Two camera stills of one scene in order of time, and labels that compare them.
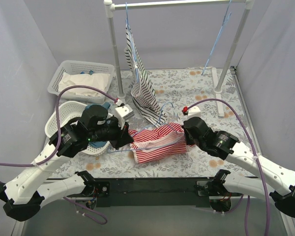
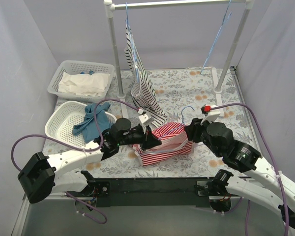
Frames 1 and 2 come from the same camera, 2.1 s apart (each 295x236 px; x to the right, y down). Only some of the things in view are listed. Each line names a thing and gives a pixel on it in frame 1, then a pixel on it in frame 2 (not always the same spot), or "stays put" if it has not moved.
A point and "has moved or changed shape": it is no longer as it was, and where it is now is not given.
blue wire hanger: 150,125 → 185,106
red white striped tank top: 162,141 has moved or changed shape
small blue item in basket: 91,72 stays put
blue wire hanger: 227,15 stays put
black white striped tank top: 142,92 stays put
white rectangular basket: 79,68 stays put
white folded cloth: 99,81 stays put
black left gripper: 121,134 → 145,135
